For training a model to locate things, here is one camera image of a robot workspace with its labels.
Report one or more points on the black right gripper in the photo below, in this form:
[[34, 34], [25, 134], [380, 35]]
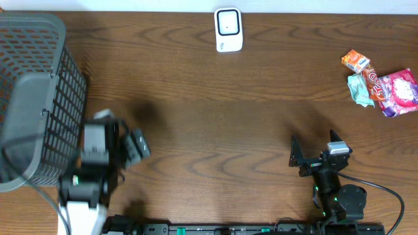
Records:
[[297, 159]]

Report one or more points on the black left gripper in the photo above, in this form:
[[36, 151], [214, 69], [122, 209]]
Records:
[[129, 150]]

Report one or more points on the teal snack packet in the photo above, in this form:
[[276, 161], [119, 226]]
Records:
[[358, 90]]

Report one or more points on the orange brown snack bar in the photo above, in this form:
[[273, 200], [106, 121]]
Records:
[[373, 83]]

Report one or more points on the small orange box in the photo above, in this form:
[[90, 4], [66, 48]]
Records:
[[355, 61]]

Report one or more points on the purple pink liner pack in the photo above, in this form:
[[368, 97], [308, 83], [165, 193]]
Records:
[[400, 93]]

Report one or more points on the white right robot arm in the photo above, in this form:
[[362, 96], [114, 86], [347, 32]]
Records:
[[342, 205]]

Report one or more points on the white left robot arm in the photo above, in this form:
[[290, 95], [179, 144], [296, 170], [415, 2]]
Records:
[[84, 191]]

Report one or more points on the white barcode scanner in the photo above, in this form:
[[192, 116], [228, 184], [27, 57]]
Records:
[[228, 30]]

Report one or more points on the black plastic mesh basket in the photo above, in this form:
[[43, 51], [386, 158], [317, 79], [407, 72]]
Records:
[[43, 97]]

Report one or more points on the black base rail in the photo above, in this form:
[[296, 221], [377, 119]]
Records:
[[164, 229]]

